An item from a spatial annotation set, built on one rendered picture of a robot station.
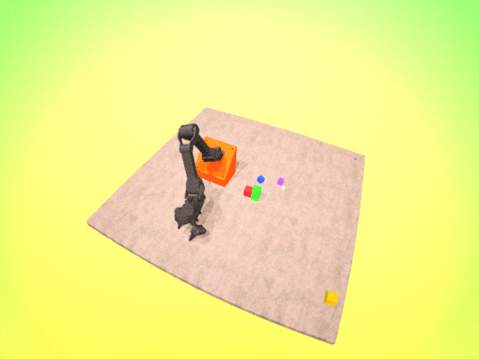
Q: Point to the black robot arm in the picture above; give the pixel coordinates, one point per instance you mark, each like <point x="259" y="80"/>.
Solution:
<point x="194" y="185"/>

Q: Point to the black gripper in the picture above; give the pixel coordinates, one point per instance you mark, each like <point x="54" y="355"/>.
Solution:
<point x="197" y="229"/>

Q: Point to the small yellow block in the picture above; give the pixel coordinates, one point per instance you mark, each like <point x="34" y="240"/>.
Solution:
<point x="331" y="298"/>

